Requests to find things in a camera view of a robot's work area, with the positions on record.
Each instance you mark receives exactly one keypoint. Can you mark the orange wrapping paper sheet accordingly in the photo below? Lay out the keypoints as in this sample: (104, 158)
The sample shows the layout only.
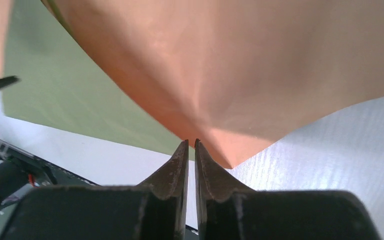
(237, 74)

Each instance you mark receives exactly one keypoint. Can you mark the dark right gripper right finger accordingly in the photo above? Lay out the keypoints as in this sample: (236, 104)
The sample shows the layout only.
(227, 209)

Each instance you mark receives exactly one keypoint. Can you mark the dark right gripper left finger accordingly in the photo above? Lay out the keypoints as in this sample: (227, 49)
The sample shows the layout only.
(154, 209)

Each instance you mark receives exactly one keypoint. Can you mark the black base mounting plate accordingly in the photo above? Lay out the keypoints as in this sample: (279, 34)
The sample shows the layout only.
(22, 172)

